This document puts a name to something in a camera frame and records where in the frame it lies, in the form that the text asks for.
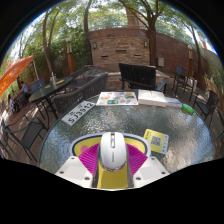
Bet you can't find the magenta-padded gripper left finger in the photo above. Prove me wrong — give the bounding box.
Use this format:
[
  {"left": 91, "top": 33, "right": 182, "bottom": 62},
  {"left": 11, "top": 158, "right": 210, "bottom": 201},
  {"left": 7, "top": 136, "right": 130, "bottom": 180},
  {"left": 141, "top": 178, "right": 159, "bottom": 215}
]
[{"left": 54, "top": 143, "right": 102, "bottom": 189}]

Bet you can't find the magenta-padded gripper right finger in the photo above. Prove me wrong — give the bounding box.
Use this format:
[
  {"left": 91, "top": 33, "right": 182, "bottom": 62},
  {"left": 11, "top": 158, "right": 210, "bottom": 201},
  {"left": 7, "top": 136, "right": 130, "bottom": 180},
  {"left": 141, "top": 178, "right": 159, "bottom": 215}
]
[{"left": 125, "top": 143, "right": 170, "bottom": 189}]

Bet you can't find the white computer mouse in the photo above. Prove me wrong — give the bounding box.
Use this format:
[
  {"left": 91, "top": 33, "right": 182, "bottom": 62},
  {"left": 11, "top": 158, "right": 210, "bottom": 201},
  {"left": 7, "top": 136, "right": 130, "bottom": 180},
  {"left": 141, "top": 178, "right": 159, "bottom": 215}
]
[{"left": 99, "top": 131, "right": 128, "bottom": 173}]

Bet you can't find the yellow chick-shaped mouse pad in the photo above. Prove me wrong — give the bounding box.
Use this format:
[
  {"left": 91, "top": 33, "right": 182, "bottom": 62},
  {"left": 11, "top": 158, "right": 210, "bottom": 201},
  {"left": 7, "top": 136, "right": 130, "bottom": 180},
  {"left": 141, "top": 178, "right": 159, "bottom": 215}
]
[{"left": 69, "top": 131, "right": 152, "bottom": 190}]

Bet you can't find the yellow card with code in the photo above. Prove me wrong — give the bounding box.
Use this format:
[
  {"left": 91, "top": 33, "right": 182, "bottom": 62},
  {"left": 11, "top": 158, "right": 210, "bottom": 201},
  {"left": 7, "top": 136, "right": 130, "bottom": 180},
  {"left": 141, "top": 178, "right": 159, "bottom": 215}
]
[{"left": 143, "top": 128, "right": 170, "bottom": 155}]

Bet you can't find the white licence plate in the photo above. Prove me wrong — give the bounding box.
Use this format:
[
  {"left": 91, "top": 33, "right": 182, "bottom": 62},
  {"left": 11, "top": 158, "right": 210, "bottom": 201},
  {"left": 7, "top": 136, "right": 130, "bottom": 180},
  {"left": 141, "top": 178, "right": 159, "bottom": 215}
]
[{"left": 60, "top": 100, "right": 97, "bottom": 127}]

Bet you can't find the black metal mesh chair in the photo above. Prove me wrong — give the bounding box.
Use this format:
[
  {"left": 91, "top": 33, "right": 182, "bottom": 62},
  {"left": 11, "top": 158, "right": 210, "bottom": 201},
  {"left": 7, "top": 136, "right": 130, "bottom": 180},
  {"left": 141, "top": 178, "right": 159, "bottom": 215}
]
[
  {"left": 0, "top": 114, "right": 49, "bottom": 163},
  {"left": 193, "top": 89, "right": 221, "bottom": 129}
]

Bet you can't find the white flat box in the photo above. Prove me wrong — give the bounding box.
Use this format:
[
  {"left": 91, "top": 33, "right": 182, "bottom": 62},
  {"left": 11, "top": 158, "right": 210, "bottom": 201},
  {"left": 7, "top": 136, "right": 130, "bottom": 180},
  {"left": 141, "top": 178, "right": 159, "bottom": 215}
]
[{"left": 137, "top": 89, "right": 168, "bottom": 108}]

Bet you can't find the green wipes packet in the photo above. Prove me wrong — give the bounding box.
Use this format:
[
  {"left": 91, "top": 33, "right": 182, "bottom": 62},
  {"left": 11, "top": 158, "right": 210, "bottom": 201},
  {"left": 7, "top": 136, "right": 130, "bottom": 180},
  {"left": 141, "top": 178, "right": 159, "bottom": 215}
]
[{"left": 181, "top": 103, "right": 196, "bottom": 116}]

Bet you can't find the colourful printed leaflet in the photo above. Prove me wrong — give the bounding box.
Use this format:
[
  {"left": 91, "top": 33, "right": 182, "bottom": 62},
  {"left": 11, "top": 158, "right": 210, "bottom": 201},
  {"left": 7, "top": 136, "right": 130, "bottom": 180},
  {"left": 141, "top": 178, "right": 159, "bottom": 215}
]
[{"left": 95, "top": 91, "right": 139, "bottom": 107}]

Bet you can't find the dark wicker armchair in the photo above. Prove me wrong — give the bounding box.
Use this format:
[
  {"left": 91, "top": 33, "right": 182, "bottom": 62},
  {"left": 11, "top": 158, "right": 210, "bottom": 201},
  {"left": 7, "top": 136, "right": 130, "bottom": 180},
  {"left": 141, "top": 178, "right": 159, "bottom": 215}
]
[
  {"left": 53, "top": 72, "right": 109, "bottom": 116},
  {"left": 70, "top": 65, "right": 100, "bottom": 89}
]

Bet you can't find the round dark patio table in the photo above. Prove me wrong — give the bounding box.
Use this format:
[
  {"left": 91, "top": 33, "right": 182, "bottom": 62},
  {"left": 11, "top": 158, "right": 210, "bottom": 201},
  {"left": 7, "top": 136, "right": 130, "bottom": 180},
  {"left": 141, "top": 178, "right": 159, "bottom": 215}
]
[{"left": 28, "top": 76, "right": 74, "bottom": 129}]

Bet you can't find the blue slatted chair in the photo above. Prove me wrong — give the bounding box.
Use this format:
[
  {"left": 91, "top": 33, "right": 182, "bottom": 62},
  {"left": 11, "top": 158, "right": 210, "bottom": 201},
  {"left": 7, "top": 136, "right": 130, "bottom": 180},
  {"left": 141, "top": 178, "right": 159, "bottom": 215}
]
[{"left": 29, "top": 78, "right": 46, "bottom": 94}]

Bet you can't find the black wooden armchair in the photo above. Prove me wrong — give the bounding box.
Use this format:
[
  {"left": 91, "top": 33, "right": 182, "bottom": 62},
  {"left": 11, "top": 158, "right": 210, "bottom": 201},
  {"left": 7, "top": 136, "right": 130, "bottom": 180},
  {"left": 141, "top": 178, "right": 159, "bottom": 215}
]
[{"left": 118, "top": 62, "right": 169, "bottom": 95}]

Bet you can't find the person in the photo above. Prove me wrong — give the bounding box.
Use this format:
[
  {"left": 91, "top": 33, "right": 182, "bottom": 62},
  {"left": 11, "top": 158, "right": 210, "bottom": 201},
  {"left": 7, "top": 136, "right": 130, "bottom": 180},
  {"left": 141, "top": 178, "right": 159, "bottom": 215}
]
[{"left": 18, "top": 80, "right": 30, "bottom": 98}]

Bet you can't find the dark slatted metal chair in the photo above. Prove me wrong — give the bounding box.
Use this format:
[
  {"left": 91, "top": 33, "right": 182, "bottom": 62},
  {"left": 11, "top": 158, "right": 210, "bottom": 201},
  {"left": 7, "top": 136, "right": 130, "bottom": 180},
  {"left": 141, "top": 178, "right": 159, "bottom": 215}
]
[{"left": 172, "top": 65, "right": 198, "bottom": 101}]

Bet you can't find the orange parasol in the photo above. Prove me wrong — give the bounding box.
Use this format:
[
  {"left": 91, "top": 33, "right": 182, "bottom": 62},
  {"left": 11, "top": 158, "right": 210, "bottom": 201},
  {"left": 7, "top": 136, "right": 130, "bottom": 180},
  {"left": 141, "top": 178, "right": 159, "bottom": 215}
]
[{"left": 0, "top": 55, "right": 35, "bottom": 98}]

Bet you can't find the tree with slender trunk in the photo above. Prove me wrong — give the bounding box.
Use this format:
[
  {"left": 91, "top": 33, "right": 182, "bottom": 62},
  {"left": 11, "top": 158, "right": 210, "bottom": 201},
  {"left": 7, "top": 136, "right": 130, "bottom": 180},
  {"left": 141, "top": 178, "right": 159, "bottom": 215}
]
[
  {"left": 83, "top": 0, "right": 95, "bottom": 66},
  {"left": 191, "top": 24, "right": 205, "bottom": 76},
  {"left": 41, "top": 8, "right": 63, "bottom": 76}
]

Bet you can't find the forked trunk tree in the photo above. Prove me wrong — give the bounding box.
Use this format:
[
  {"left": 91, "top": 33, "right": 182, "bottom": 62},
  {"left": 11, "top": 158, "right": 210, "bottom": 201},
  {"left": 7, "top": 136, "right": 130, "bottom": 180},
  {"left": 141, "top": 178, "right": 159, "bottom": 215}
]
[{"left": 118, "top": 0, "right": 168, "bottom": 67}]

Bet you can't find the wooden lamp post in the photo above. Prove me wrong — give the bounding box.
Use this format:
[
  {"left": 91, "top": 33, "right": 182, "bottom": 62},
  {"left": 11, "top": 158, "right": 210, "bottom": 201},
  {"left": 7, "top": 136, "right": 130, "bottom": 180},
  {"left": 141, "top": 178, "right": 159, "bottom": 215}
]
[
  {"left": 187, "top": 44, "right": 195, "bottom": 78},
  {"left": 65, "top": 36, "right": 74, "bottom": 75}
]

